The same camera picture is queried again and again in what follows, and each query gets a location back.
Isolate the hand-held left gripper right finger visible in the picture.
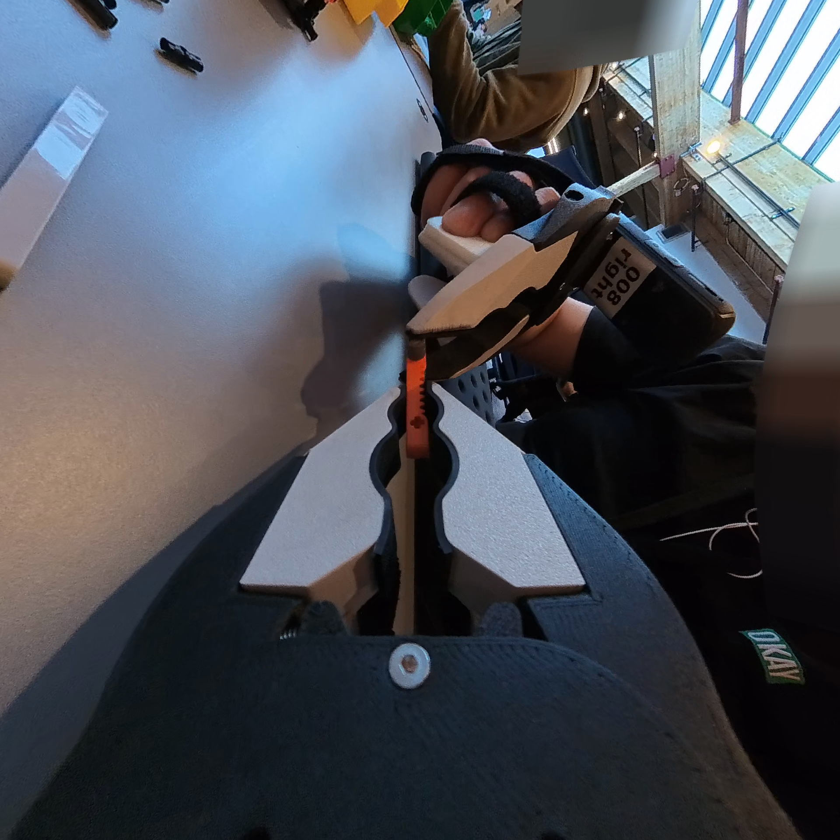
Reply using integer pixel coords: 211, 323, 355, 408
425, 382, 587, 621

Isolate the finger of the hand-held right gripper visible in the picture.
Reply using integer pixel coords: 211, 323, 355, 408
407, 314, 534, 383
406, 231, 580, 338

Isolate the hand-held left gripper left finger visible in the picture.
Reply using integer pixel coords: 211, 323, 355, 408
239, 386, 404, 634

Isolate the orange toy gear rack piece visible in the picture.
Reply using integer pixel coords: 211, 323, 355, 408
406, 354, 433, 460

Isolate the person's right forearm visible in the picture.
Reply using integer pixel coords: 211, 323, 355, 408
567, 305, 765, 421

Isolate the grey desk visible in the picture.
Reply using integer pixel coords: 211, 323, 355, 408
0, 0, 450, 729

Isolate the person's right hand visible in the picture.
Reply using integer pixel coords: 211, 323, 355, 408
430, 157, 595, 385

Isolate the black perforated panel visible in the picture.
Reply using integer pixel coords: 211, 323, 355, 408
453, 361, 495, 427

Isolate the person's black clothed body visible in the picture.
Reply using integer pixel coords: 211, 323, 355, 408
495, 338, 840, 840

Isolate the large window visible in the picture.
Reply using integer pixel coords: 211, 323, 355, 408
699, 0, 840, 182

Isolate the green plastic bin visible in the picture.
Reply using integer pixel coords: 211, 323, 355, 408
392, 0, 455, 38

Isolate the yellow plastic bin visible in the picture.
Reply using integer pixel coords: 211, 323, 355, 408
341, 0, 412, 27

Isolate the white glossy box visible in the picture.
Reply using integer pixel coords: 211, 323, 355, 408
0, 85, 110, 273

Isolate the wooden post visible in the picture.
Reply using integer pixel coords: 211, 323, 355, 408
648, 33, 704, 228

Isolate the white drawstring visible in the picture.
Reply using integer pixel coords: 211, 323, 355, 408
659, 508, 762, 580

